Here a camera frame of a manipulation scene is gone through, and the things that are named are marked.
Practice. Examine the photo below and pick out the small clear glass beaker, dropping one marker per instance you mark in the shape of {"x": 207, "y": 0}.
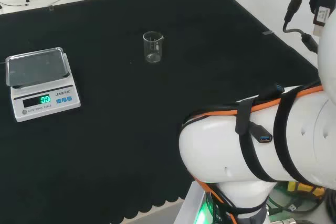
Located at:
{"x": 153, "y": 59}

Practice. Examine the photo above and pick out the USB plug with white label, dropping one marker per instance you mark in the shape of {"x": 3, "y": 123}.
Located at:
{"x": 321, "y": 15}

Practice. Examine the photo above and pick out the white electronic balance steel pan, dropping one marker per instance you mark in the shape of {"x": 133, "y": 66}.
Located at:
{"x": 44, "y": 107}

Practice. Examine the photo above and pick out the grey cloth clip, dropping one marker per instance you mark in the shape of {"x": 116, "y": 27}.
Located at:
{"x": 51, "y": 8}
{"x": 268, "y": 33}

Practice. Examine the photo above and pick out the black bench cloth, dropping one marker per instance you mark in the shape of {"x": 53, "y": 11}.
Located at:
{"x": 131, "y": 134}

